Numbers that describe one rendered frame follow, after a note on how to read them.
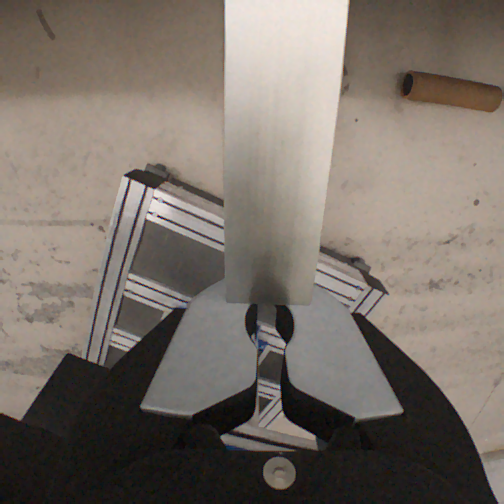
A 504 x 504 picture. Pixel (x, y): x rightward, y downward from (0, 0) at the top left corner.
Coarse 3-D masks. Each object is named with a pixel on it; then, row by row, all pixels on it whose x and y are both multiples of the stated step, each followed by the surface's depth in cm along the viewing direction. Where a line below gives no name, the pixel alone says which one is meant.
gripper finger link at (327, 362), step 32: (320, 288) 11; (288, 320) 10; (320, 320) 9; (352, 320) 9; (288, 352) 8; (320, 352) 8; (352, 352) 8; (288, 384) 7; (320, 384) 7; (352, 384) 7; (384, 384) 7; (288, 416) 8; (320, 416) 7; (352, 416) 6; (384, 416) 6; (320, 448) 8
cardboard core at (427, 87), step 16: (416, 80) 71; (432, 80) 71; (448, 80) 71; (464, 80) 72; (416, 96) 74; (432, 96) 74; (448, 96) 73; (464, 96) 72; (480, 96) 72; (496, 96) 72
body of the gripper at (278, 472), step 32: (192, 448) 5; (224, 448) 5; (352, 448) 5; (128, 480) 4; (160, 480) 4; (192, 480) 5; (224, 480) 5; (256, 480) 5; (288, 480) 5; (320, 480) 5; (352, 480) 5; (384, 480) 5; (416, 480) 4
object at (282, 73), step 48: (240, 0) 6; (288, 0) 6; (336, 0) 6; (240, 48) 6; (288, 48) 6; (336, 48) 6; (240, 96) 7; (288, 96) 7; (336, 96) 7; (240, 144) 7; (288, 144) 7; (240, 192) 8; (288, 192) 8; (240, 240) 9; (288, 240) 9; (240, 288) 9; (288, 288) 9
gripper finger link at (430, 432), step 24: (384, 336) 9; (384, 360) 8; (408, 360) 8; (408, 384) 7; (432, 384) 7; (408, 408) 6; (432, 408) 6; (360, 432) 6; (384, 432) 6; (408, 432) 6; (432, 432) 6; (456, 432) 6; (408, 456) 5; (432, 456) 5; (456, 456) 5; (456, 480) 5; (480, 480) 5
